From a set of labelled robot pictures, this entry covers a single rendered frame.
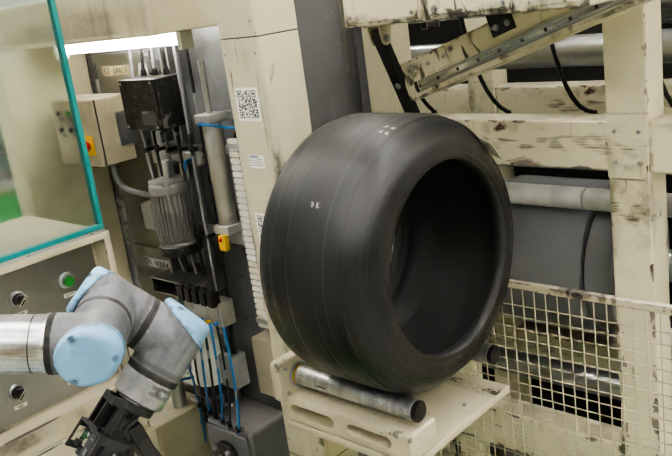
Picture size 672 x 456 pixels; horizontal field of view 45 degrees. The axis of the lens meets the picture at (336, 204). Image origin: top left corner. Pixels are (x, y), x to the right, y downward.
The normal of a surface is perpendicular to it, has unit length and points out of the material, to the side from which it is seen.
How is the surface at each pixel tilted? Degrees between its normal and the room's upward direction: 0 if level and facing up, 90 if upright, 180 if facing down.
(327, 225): 62
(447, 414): 0
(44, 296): 90
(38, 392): 90
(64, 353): 95
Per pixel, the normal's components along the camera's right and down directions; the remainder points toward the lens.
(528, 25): -0.67, 0.28
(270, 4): 0.73, 0.08
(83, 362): 0.18, 0.31
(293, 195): -0.61, -0.37
